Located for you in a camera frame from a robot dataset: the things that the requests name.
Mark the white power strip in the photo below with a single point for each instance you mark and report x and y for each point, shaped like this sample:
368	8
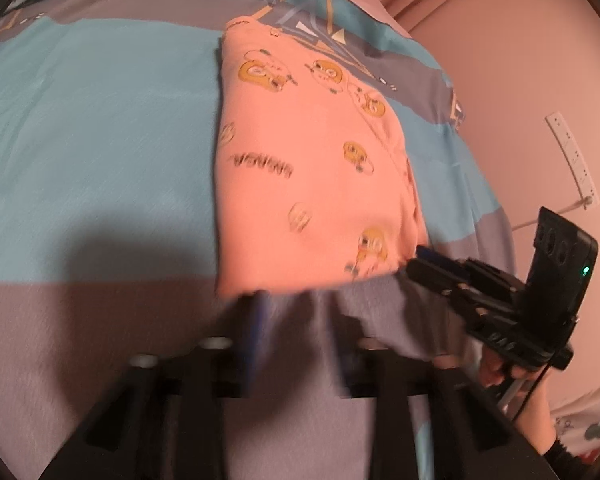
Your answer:
572	160

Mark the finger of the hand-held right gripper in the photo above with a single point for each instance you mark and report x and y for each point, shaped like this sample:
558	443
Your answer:
425	275
432	255

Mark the person's right hand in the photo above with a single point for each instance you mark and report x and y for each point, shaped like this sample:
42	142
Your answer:
495	372

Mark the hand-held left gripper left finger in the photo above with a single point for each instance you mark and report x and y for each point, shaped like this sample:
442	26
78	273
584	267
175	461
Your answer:
254	332

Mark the white printed cloth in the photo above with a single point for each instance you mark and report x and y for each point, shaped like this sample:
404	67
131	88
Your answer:
585	425

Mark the blue grey printed blanket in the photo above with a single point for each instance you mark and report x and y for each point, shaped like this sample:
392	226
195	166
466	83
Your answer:
100	125

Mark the pink cartoon print shirt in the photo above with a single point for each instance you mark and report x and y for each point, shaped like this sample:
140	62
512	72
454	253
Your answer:
310	170

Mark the person's right forearm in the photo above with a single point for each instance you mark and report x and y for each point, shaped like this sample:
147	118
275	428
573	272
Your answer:
535	422

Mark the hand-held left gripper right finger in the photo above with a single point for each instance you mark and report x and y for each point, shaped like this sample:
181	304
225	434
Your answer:
341	347

